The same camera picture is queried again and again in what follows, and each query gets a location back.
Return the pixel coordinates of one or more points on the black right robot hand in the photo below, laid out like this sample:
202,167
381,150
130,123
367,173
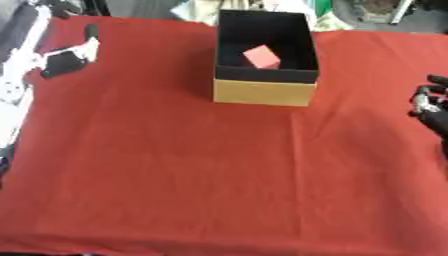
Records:
436,113

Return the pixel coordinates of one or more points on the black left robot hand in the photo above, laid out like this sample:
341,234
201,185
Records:
63,62

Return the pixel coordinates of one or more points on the tan cardboard box black inside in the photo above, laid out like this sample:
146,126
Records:
262,93

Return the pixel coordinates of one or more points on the pink cube block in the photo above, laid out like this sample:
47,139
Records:
262,57

